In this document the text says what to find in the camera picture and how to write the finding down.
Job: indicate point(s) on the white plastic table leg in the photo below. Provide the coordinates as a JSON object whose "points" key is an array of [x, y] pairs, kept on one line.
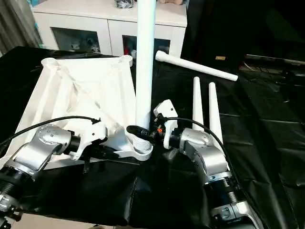
{"points": [[198, 105], [145, 57], [195, 67], [215, 114]]}

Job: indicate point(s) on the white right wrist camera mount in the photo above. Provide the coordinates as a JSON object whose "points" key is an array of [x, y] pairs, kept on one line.
{"points": [[167, 117]]}

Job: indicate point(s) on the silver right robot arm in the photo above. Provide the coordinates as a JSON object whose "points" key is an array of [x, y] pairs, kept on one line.
{"points": [[209, 157]]}

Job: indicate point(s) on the grey curtain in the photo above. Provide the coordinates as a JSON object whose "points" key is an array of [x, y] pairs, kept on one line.
{"points": [[14, 21]]}

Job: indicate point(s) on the dark black cabinet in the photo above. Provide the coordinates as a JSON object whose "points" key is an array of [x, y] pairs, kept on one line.
{"points": [[248, 24]]}

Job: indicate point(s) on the brown teddy bear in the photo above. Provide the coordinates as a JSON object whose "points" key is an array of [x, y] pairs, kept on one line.
{"points": [[171, 1]]}

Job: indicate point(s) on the black work surface mat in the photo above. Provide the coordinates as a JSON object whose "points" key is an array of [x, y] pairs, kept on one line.
{"points": [[267, 152]]}

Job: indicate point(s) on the white plastic table top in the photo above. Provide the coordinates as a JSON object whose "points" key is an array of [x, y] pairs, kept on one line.
{"points": [[81, 90]]}

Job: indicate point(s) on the white glass-door cabinet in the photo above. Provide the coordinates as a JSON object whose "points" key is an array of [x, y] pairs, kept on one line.
{"points": [[95, 19]]}

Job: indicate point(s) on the small grey cabinet ornament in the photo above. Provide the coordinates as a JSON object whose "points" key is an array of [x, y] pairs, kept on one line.
{"points": [[125, 3]]}

